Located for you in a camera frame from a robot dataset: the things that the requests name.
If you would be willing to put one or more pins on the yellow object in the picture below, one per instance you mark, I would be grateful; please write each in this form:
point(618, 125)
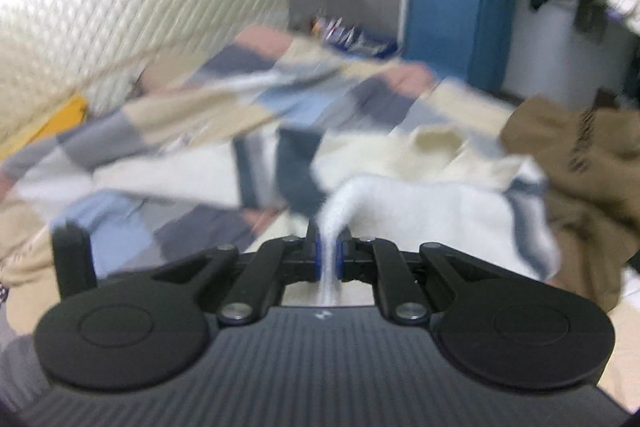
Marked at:
point(65, 117)

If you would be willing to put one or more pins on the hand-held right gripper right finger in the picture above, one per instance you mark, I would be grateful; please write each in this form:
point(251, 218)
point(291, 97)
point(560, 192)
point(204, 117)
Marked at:
point(343, 257)

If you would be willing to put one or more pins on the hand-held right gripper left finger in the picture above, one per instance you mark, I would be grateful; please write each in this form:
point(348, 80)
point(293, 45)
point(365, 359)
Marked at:
point(312, 253)

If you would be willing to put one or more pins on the pile of colourful packets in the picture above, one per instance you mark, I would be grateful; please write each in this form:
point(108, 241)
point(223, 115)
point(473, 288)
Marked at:
point(350, 34)

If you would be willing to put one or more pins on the blue mat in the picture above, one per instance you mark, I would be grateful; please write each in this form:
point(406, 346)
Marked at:
point(440, 32)

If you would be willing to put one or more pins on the patchwork quilt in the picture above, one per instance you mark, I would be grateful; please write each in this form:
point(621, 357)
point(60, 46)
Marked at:
point(200, 107)

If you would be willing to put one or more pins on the cream quilted headboard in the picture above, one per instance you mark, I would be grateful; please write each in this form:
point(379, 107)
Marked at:
point(125, 7)

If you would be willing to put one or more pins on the brown printed hoodie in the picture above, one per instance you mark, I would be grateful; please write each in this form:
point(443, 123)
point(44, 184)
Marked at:
point(575, 207)

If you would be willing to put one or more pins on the white and blue fluffy sweater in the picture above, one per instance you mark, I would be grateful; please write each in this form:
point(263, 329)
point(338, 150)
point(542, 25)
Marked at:
point(425, 217)

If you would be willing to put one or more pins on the olive hanging garment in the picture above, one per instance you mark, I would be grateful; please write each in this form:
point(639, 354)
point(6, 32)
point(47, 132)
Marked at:
point(590, 17)

